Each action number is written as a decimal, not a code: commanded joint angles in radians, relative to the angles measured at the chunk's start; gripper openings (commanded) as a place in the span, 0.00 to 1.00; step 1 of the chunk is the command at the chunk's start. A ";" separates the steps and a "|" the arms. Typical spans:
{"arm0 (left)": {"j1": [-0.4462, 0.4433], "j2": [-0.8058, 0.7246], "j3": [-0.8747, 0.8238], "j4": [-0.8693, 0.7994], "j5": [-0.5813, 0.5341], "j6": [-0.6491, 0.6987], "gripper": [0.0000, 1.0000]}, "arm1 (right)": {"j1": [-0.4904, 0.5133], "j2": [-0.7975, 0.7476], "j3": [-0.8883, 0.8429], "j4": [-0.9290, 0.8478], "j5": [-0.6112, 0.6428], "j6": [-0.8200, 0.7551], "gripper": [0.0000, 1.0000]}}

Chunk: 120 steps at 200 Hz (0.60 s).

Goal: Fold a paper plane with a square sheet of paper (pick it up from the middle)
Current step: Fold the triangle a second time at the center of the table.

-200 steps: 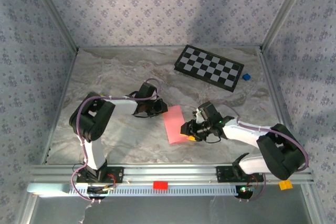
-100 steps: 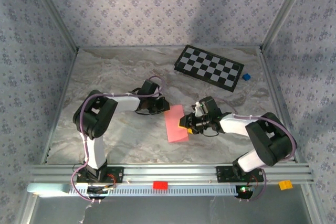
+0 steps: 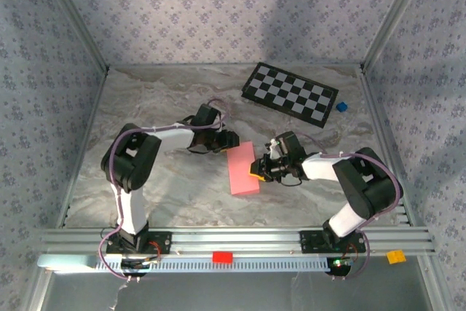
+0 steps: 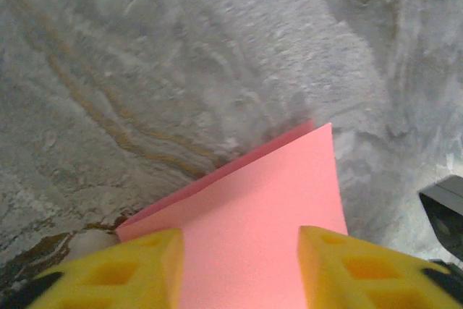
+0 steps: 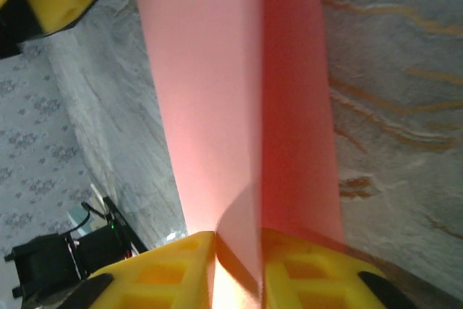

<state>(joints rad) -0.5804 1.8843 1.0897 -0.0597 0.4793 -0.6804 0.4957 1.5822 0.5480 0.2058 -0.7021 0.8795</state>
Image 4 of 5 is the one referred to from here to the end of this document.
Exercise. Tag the pink square paper sheet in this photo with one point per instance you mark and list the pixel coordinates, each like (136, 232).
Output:
(260, 197)

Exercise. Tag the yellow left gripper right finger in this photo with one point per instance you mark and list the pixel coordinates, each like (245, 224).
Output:
(361, 280)

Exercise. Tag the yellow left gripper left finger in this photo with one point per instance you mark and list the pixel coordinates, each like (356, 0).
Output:
(119, 280)

